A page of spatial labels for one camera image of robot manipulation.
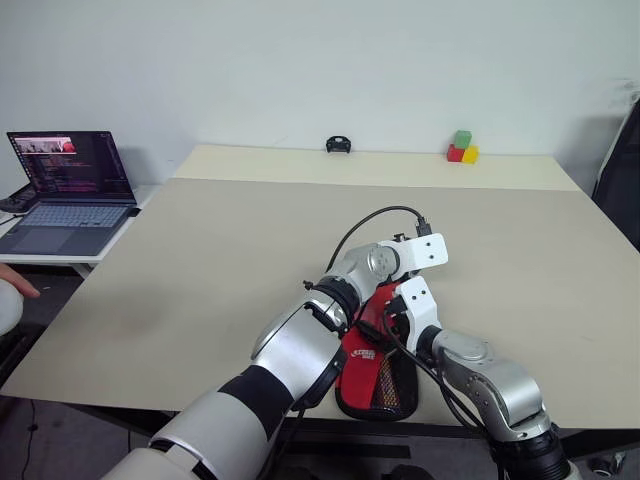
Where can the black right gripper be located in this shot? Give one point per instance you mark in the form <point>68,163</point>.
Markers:
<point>396,334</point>

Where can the grey caster wheel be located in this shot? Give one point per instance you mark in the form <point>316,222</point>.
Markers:
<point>601,466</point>

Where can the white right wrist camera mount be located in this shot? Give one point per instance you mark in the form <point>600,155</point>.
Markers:
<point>420,305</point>

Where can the small black clamp device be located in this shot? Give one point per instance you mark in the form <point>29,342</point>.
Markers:
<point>338,144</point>

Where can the open dark laptop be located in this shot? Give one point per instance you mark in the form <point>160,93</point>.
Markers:
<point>70,165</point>

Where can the black and red paddle case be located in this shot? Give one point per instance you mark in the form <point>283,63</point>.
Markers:
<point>360,380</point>

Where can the red block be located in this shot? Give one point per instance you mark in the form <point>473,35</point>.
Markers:
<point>454,153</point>

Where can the black controller device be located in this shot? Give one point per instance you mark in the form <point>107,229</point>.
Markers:
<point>15,202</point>

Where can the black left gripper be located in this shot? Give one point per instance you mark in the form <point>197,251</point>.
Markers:
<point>411,276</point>

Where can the green block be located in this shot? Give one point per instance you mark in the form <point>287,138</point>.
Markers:
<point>463,138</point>

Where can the bystander white-clad leg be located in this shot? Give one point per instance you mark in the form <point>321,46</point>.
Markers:
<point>9,307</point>

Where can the white side table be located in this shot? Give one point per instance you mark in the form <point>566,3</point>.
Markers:
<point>60,260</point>

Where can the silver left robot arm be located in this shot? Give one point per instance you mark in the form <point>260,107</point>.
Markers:
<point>295,350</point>

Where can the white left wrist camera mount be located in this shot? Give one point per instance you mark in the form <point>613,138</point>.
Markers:
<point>425,250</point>

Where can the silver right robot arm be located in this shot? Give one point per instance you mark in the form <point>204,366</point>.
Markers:
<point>505,385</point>

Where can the bystander bare hand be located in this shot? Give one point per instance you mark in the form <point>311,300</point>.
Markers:
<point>17,282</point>

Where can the yellow block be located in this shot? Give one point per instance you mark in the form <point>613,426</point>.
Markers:
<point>471,155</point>

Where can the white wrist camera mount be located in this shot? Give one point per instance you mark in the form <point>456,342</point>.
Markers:
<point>425,250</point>
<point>420,305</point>

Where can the black chair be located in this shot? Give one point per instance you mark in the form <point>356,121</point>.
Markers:
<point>620,190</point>

